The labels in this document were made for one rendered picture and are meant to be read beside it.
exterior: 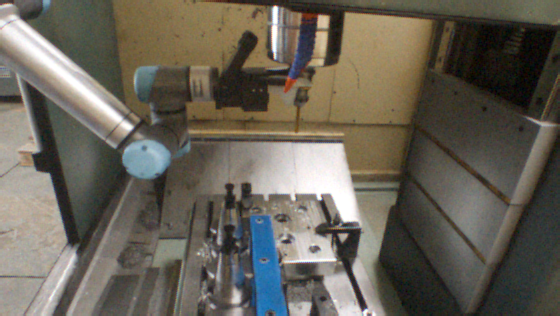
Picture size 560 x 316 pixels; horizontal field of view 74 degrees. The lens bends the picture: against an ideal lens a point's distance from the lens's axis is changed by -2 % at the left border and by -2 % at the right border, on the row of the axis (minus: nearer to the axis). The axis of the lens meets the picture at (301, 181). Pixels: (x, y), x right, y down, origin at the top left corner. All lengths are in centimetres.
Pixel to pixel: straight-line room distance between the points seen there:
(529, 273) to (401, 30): 137
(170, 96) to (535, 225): 80
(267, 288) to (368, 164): 168
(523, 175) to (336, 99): 126
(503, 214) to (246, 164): 127
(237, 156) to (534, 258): 139
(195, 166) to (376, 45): 105
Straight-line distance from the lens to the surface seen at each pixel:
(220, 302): 54
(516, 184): 88
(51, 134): 126
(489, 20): 61
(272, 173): 185
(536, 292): 95
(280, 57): 78
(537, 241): 92
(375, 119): 207
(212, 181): 181
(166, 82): 82
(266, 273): 58
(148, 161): 72
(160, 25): 186
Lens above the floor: 162
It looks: 28 degrees down
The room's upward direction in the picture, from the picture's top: 5 degrees clockwise
